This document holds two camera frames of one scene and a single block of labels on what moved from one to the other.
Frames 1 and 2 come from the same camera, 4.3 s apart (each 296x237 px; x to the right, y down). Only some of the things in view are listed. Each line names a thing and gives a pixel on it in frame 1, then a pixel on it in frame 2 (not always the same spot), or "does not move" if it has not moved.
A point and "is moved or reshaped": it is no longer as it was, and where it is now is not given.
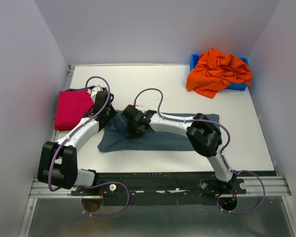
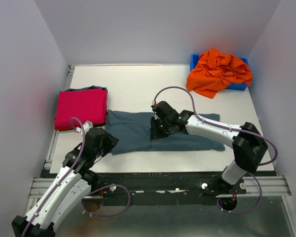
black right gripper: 130,133 -> 155,134
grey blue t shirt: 116,139 is moved or reshaped
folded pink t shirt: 71,105 does not move
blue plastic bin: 194,59 does not move
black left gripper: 113,112 -> 110,141
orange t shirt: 215,71 does not move
